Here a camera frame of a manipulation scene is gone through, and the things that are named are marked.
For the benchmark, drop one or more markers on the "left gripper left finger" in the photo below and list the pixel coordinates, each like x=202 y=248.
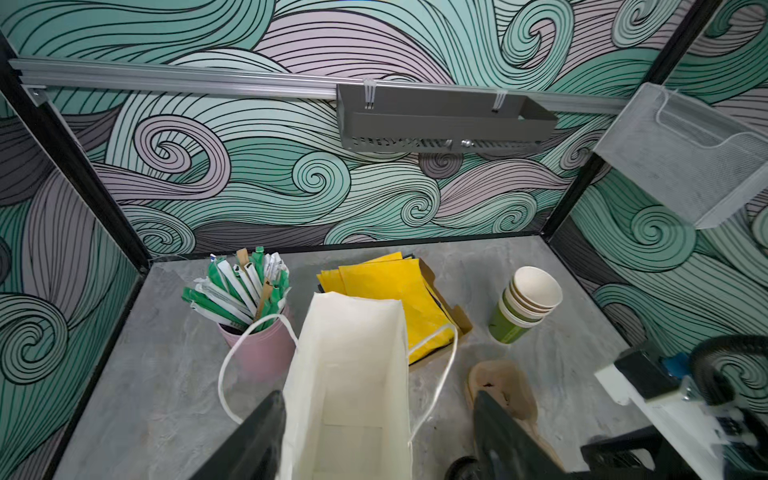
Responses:
x=253 y=451

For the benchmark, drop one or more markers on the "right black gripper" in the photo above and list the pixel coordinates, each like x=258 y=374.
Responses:
x=645 y=454

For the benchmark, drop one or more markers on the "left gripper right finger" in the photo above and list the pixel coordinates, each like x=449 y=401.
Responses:
x=504 y=450

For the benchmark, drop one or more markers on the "white paper takeout bag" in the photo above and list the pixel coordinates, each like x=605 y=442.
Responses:
x=347 y=393

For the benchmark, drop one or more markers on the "black coffee lid stack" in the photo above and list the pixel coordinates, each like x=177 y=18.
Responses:
x=464 y=468

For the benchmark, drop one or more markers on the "brown pulp cup carrier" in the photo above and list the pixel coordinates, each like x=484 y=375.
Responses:
x=508 y=385

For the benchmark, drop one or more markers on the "brown cardboard napkin tray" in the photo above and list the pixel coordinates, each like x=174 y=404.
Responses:
x=454 y=313

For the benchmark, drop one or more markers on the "pink cup of stirrers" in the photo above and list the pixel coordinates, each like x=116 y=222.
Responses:
x=246 y=298

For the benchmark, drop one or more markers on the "stack of green paper cups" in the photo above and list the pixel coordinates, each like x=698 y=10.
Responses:
x=529 y=297

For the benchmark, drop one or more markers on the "yellow napkin stack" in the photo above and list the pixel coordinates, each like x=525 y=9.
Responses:
x=395 y=277

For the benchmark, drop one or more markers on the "clear acrylic wall holder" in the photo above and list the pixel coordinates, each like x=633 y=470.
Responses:
x=701 y=164

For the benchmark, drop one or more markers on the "black wall-mounted tray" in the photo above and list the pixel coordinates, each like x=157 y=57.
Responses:
x=386 y=119

